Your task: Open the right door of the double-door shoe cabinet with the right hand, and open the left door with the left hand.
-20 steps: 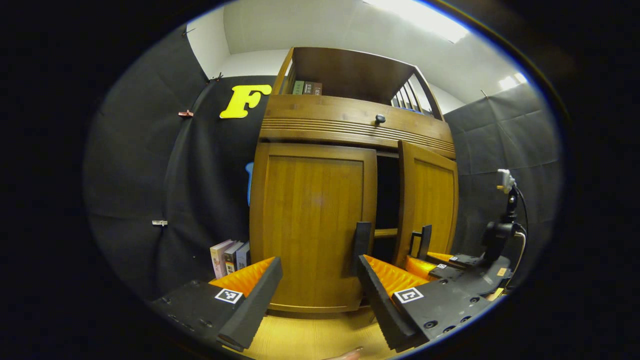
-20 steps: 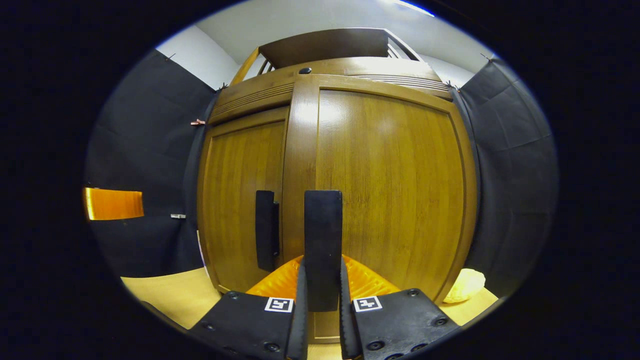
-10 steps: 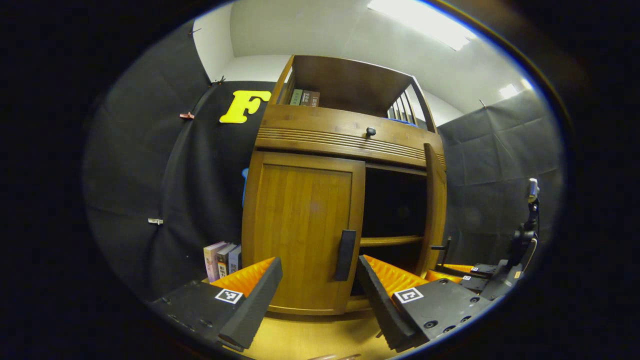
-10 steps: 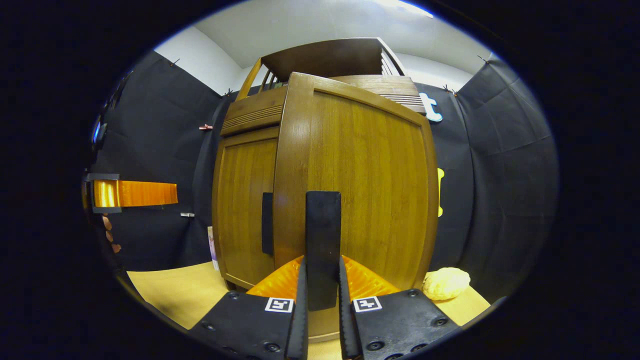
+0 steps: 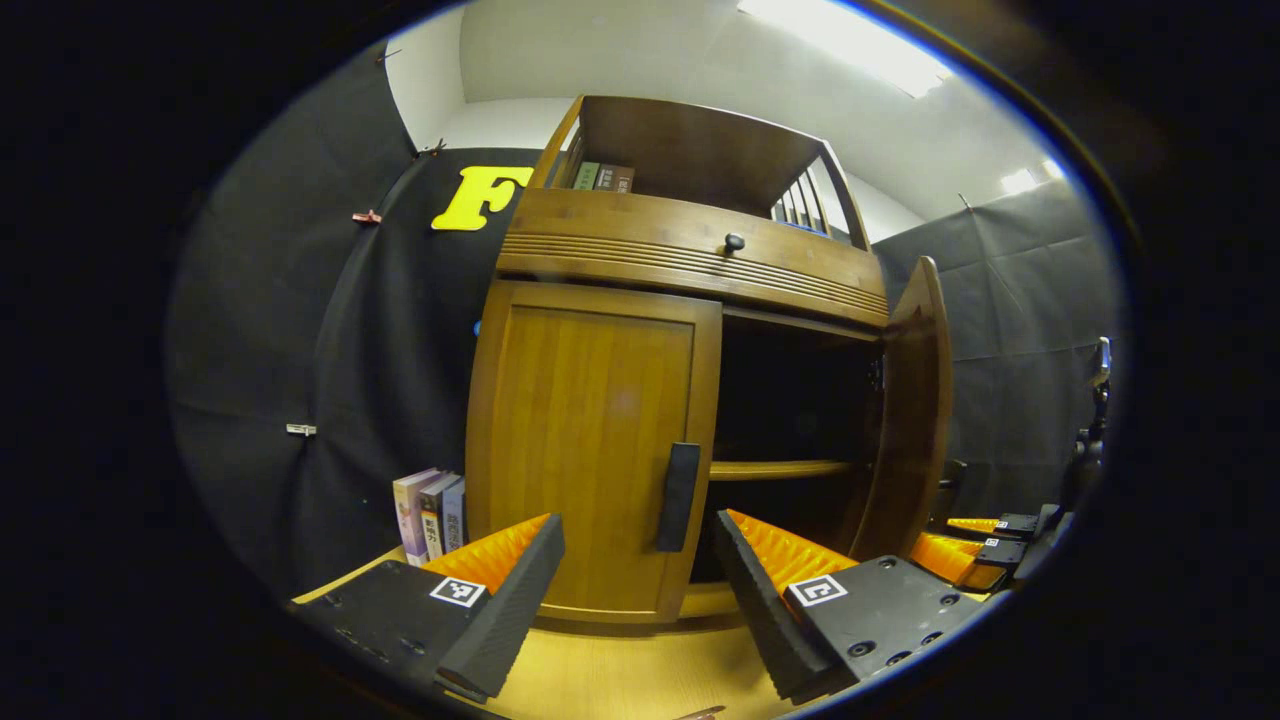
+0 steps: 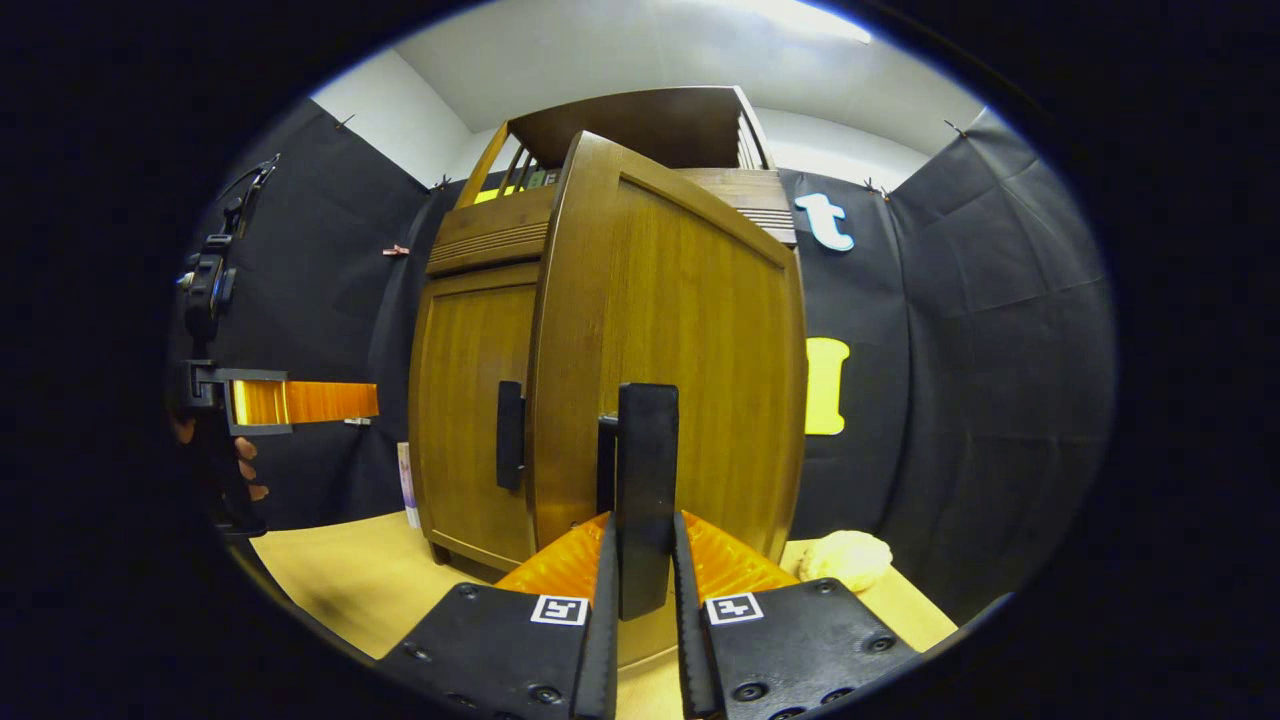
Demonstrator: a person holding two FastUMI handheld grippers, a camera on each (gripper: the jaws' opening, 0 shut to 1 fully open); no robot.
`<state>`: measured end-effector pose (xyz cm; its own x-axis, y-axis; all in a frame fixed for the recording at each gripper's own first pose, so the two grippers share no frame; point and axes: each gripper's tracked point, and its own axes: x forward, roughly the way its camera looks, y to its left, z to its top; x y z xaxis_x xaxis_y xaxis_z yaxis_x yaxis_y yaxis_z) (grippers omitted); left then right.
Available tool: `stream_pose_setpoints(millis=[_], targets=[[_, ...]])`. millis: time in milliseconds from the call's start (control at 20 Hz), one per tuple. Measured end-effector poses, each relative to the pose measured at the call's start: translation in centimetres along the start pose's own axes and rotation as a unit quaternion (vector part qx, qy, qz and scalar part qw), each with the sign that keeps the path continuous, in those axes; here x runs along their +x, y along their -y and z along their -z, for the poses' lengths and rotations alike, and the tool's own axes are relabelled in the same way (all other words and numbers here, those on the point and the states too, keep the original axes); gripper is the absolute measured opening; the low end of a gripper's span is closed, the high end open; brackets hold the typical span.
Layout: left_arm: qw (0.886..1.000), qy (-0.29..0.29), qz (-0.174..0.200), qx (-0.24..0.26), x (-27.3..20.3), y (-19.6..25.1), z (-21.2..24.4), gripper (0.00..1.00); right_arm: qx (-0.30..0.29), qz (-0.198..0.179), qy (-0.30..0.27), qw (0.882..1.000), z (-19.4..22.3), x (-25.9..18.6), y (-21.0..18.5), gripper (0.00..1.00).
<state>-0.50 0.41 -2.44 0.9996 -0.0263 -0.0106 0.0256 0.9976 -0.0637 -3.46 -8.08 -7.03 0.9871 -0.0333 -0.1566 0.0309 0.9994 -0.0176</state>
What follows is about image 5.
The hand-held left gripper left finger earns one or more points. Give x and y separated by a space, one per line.
510 610

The wooden inner shelf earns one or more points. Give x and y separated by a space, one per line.
785 468

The wooden cabinet drawer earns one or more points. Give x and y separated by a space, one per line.
620 220

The small ceiling light panel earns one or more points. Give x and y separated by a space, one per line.
1025 180

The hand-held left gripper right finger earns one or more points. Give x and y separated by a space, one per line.
750 600

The pink clip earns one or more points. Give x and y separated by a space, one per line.
367 217

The pale pink book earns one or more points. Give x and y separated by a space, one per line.
415 515

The brown book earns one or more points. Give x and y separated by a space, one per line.
624 180
605 178

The black backdrop cloth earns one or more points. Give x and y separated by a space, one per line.
1020 300
400 350
260 320

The wooden shoe cabinet door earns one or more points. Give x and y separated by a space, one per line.
580 430
910 400

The dark spine book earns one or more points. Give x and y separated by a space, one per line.
435 520

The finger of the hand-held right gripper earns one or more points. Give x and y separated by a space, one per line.
1000 553
1015 525

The grey blue book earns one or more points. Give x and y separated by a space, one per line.
455 515

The black drawer knob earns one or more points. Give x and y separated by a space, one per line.
734 242

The wooden double-door shoe cabinet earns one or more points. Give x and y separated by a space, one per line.
690 150

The large ceiling light panel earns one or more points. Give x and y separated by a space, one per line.
850 45

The blue cloth item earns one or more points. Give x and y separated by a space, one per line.
800 226

